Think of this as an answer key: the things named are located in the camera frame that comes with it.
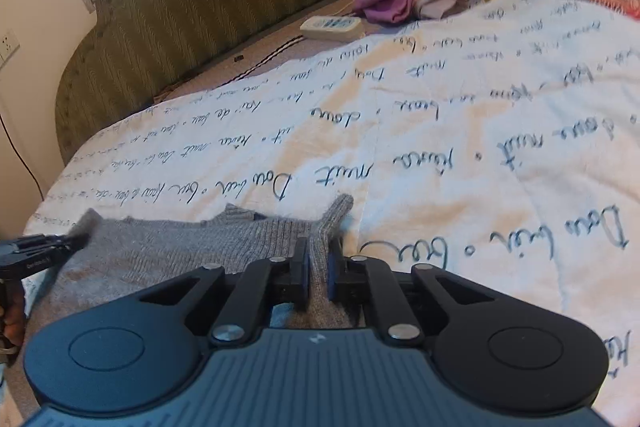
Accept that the person's left hand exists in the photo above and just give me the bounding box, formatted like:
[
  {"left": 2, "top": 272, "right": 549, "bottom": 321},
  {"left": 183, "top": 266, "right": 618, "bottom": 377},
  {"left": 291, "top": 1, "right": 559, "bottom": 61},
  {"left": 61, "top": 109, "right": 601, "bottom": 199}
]
[{"left": 0, "top": 291, "right": 27, "bottom": 362}]

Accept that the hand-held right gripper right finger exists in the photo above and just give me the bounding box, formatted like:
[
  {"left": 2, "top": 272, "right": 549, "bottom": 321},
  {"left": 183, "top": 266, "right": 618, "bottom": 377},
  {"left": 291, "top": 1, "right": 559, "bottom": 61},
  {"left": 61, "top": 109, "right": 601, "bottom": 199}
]
[{"left": 326, "top": 241, "right": 495, "bottom": 349}]

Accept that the white printed blanket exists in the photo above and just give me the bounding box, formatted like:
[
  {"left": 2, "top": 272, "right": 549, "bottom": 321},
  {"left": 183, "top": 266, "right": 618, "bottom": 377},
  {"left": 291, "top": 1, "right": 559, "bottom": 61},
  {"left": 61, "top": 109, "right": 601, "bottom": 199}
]
[{"left": 25, "top": 0, "right": 640, "bottom": 427}]

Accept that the white wall socket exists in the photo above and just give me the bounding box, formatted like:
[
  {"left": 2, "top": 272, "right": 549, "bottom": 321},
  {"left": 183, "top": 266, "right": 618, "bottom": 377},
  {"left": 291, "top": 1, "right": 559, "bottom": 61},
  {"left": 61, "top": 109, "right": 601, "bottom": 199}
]
[{"left": 0, "top": 29, "right": 21, "bottom": 68}]

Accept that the grey sweater with navy sleeves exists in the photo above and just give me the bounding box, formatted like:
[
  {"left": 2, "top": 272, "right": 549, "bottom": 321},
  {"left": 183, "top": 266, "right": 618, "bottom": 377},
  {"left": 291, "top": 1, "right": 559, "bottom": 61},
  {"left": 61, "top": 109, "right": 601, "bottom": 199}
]
[{"left": 0, "top": 193, "right": 357, "bottom": 427}]

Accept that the black cable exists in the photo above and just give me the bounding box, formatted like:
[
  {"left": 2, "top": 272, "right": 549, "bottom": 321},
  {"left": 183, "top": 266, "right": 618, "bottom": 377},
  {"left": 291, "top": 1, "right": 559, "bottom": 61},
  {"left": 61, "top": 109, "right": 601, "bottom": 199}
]
[{"left": 0, "top": 111, "right": 47, "bottom": 204}]

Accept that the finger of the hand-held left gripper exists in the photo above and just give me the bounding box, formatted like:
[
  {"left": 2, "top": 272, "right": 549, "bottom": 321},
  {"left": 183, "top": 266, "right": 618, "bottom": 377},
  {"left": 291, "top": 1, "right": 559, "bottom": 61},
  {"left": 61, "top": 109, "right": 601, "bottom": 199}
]
[{"left": 12, "top": 233, "right": 77, "bottom": 259}]

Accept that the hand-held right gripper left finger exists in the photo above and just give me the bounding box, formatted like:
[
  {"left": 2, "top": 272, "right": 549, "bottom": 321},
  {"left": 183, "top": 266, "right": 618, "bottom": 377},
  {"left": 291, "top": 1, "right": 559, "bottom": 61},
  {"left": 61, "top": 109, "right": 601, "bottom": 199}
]
[{"left": 135, "top": 236, "right": 312, "bottom": 349}]

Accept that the white remote control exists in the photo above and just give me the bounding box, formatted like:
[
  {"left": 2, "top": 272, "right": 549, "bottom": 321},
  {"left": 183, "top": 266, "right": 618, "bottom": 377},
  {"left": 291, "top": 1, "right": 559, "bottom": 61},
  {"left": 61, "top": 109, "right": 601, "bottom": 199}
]
[{"left": 299, "top": 15, "right": 367, "bottom": 41}]

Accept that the grey cloth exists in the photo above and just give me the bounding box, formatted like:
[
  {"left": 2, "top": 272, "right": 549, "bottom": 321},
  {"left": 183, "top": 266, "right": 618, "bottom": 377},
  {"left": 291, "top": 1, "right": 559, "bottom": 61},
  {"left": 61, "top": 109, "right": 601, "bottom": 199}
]
[{"left": 414, "top": 0, "right": 472, "bottom": 20}]

